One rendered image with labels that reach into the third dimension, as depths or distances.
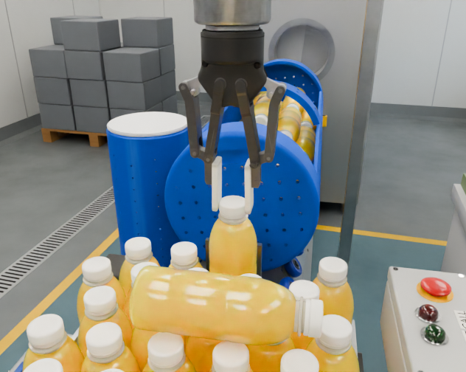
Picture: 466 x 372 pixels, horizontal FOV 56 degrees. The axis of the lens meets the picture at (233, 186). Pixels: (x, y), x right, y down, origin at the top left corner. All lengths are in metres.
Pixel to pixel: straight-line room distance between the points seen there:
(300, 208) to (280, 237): 0.07
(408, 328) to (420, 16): 5.36
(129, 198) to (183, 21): 4.83
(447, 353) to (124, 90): 4.02
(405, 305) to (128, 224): 1.15
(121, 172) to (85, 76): 3.07
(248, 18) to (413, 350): 0.40
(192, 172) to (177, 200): 0.07
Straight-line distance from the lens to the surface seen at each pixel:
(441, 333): 0.55
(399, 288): 0.62
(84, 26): 4.44
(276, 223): 0.80
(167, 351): 0.50
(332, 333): 0.53
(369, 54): 2.14
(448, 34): 5.86
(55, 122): 4.87
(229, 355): 0.49
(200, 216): 0.83
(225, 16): 0.50
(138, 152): 1.45
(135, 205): 1.53
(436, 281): 0.63
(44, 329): 0.56
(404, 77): 5.87
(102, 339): 0.53
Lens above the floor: 1.45
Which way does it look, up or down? 24 degrees down
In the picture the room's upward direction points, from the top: straight up
